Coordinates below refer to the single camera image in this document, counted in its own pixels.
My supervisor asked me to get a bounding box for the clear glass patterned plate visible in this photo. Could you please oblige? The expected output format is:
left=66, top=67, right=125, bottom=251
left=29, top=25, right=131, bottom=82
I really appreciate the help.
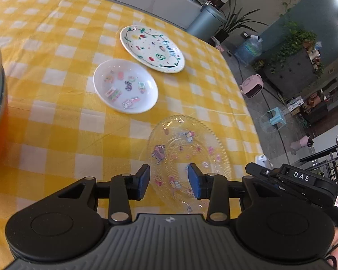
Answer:
left=146, top=114, right=232, bottom=214

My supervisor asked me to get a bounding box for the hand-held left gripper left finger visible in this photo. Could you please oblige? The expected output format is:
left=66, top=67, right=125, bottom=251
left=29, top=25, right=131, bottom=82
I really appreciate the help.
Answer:
left=58, top=164, right=151, bottom=222

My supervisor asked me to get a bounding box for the small light blue stool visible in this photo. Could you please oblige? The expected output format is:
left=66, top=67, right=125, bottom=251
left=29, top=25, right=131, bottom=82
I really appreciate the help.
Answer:
left=266, top=106, right=288, bottom=127

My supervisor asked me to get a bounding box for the grey-blue round trash bin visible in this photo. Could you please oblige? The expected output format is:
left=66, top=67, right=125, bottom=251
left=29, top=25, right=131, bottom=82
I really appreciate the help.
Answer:
left=186, top=5, right=228, bottom=38

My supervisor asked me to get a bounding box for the yellow checkered tablecloth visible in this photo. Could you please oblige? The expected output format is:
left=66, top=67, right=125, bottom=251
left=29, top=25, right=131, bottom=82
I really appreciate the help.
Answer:
left=0, top=0, right=264, bottom=262

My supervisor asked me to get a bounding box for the white phone stand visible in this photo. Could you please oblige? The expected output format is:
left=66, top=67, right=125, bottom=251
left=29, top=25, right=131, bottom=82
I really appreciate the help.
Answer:
left=255, top=154, right=274, bottom=172

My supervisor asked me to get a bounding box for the long-leaf potted plant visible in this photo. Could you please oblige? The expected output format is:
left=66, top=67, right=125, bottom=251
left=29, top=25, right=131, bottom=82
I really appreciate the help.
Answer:
left=214, top=0, right=268, bottom=44

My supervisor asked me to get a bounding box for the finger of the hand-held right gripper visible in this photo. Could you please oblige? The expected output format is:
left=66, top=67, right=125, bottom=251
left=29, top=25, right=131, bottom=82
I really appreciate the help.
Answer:
left=245, top=162, right=282, bottom=185

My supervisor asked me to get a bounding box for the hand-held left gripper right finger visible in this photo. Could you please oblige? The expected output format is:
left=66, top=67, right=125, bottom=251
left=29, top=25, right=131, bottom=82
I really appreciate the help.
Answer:
left=187, top=163, right=272, bottom=222

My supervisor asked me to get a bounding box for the green ivy plant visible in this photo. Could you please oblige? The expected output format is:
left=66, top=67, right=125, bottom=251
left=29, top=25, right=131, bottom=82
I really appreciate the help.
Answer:
left=266, top=22, right=324, bottom=76

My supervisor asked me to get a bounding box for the black chair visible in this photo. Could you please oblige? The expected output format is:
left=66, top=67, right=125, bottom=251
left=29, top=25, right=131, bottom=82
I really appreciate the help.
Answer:
left=299, top=143, right=338, bottom=186

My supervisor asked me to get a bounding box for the white fruit-painted plate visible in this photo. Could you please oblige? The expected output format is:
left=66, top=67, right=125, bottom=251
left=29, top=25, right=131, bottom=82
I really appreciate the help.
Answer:
left=120, top=25, right=185, bottom=74

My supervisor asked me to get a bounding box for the blue water jug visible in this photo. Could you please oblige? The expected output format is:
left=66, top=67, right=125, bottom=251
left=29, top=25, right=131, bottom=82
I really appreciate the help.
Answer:
left=234, top=35, right=263, bottom=65

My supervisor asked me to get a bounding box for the low brown cabinet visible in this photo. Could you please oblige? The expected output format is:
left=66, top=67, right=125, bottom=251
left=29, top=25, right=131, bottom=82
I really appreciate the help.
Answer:
left=299, top=93, right=330, bottom=124

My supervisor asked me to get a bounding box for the dark grey drawer cabinet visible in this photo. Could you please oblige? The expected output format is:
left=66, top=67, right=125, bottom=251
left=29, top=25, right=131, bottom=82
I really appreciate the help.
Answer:
left=263, top=48, right=313, bottom=99

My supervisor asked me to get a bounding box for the pink space heater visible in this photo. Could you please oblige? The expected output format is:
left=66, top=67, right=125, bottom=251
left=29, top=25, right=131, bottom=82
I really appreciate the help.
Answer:
left=240, top=74, right=264, bottom=99

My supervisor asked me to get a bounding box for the small white sticker plate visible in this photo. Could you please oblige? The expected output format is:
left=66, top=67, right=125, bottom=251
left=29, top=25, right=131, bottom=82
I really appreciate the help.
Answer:
left=93, top=59, right=159, bottom=114

